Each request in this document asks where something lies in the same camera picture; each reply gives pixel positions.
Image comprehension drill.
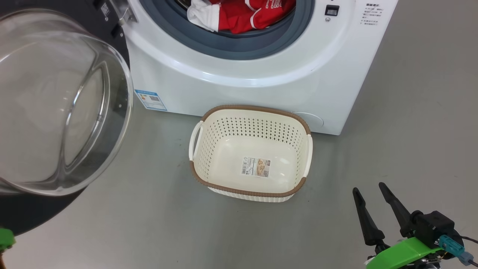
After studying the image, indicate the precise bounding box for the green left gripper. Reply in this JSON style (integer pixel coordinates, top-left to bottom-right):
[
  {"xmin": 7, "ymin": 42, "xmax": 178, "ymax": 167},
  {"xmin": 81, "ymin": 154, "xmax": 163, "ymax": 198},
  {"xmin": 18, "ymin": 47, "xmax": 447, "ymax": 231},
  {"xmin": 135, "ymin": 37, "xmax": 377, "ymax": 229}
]
[{"xmin": 0, "ymin": 228, "xmax": 16, "ymax": 251}]

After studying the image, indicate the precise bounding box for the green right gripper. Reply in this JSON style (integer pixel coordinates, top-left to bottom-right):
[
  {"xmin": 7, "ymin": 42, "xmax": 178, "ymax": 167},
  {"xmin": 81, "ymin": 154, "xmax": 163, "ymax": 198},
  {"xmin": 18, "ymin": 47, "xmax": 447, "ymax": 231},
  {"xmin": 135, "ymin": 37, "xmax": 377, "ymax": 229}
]
[{"xmin": 353, "ymin": 182, "xmax": 447, "ymax": 269}]

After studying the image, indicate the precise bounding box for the glass washing machine door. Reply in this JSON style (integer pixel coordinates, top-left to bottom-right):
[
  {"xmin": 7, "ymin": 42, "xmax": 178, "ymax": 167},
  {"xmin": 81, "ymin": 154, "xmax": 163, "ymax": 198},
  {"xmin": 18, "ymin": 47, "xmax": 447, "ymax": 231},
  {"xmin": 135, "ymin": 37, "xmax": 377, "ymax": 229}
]
[{"xmin": 0, "ymin": 0, "xmax": 134, "ymax": 236}]

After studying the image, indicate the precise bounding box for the red and white garment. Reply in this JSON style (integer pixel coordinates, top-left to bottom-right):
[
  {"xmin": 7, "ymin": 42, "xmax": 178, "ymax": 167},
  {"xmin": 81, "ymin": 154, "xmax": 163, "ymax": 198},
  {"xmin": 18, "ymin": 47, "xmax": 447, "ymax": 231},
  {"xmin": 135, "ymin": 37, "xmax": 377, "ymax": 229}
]
[{"xmin": 187, "ymin": 0, "xmax": 297, "ymax": 34}]

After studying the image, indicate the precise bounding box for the printed product label sticker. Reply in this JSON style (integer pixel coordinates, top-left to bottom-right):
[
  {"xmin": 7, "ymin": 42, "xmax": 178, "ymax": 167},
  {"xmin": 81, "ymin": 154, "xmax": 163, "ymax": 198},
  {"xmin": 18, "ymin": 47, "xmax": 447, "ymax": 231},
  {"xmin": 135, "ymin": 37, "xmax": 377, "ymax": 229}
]
[{"xmin": 241, "ymin": 156, "xmax": 271, "ymax": 178}]

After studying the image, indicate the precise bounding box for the cream plastic laundry basket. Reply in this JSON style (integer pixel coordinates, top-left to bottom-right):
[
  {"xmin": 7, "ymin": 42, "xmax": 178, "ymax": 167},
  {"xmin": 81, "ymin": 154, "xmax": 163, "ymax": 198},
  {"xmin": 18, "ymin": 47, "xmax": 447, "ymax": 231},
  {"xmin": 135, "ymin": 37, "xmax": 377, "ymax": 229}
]
[{"xmin": 189, "ymin": 105, "xmax": 313, "ymax": 202}]

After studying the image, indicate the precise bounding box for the white front-load washing machine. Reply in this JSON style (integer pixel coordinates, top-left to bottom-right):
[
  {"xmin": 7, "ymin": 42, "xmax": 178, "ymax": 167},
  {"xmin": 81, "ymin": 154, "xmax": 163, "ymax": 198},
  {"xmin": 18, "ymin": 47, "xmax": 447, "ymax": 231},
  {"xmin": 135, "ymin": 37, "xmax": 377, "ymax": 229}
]
[{"xmin": 99, "ymin": 0, "xmax": 399, "ymax": 136}]

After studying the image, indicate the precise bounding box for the blue energy label sticker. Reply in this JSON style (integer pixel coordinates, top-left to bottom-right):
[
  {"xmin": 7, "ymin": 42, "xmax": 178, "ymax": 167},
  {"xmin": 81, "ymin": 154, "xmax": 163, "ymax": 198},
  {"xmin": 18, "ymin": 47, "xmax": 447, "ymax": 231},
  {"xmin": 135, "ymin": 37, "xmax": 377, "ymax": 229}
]
[{"xmin": 134, "ymin": 89, "xmax": 167, "ymax": 111}]

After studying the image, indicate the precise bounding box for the teal cable connector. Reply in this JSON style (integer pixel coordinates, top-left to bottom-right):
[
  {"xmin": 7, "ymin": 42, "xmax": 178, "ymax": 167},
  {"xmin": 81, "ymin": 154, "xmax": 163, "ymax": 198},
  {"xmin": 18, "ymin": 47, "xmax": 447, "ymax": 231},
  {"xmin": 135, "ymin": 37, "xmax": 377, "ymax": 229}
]
[{"xmin": 439, "ymin": 235, "xmax": 475, "ymax": 266}]

